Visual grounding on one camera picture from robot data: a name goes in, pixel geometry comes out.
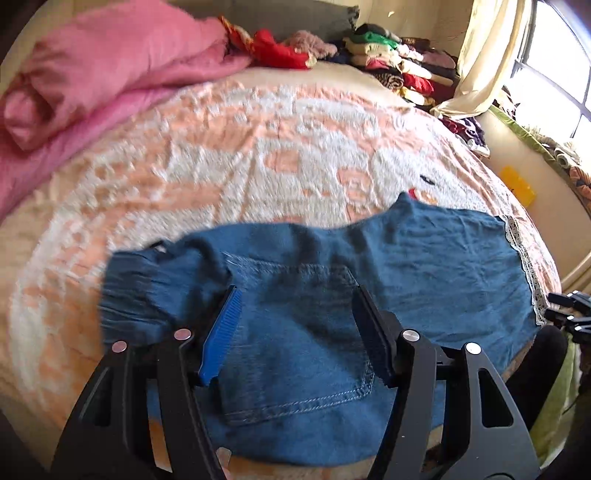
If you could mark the pink folded blanket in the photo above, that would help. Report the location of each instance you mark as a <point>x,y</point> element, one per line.
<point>95,71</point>

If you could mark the dusty pink fluffy garment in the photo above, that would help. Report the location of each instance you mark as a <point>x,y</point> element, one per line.
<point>307,42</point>

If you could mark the grey upholstered headboard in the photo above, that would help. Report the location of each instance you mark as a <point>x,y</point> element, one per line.
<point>329,21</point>

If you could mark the blue denim pants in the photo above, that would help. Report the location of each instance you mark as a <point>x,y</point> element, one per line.
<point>297,386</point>

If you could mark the stack of folded clothes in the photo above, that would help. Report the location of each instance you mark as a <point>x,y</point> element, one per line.
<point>407,66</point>

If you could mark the window with dark frame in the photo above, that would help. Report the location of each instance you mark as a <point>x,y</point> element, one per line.
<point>550,81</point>

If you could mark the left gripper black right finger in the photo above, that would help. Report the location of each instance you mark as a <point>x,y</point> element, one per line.
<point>484,434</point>

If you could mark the red patterned garment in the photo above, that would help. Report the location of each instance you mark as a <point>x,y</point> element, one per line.
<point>265,51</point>

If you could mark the cream curtain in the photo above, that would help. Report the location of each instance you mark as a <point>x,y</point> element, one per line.
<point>491,45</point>

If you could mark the green cloth on sill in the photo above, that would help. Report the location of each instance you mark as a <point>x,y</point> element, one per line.
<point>563,160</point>

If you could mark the peach white bear bedspread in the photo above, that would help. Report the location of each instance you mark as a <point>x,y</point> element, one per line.
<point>322,149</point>

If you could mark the purple clothes by curtain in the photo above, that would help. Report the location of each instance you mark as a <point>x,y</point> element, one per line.
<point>470,132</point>

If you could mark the yellow plastic object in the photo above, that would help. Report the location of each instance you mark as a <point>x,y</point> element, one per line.
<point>520,188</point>

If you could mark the lime green cloth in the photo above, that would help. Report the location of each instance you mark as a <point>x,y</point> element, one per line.
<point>551,429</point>

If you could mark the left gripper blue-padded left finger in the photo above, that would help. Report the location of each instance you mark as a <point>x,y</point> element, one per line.
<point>107,434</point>

